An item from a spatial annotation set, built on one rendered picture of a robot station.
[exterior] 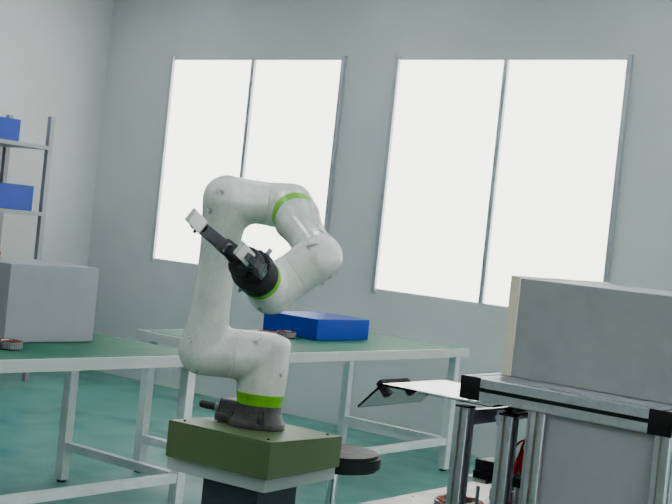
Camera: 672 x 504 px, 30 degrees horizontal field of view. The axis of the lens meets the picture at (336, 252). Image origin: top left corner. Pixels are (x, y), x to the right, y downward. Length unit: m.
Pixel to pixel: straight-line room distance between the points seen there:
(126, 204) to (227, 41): 1.64
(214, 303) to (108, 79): 7.58
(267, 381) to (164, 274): 6.78
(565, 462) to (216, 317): 1.15
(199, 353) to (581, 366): 1.12
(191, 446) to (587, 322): 1.19
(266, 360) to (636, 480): 1.22
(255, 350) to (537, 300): 0.96
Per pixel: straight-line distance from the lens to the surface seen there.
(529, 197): 8.03
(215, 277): 3.16
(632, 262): 7.70
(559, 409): 2.37
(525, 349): 2.53
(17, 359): 4.95
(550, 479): 2.41
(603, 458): 2.36
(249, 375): 3.24
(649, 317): 2.41
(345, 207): 8.83
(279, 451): 3.09
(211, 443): 3.17
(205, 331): 3.19
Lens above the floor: 1.37
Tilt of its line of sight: 1 degrees down
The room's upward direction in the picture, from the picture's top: 6 degrees clockwise
